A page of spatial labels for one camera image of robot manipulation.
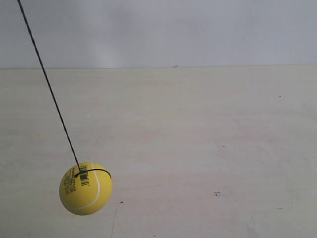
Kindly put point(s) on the yellow tennis ball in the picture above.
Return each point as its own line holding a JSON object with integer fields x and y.
{"x": 85, "y": 189}

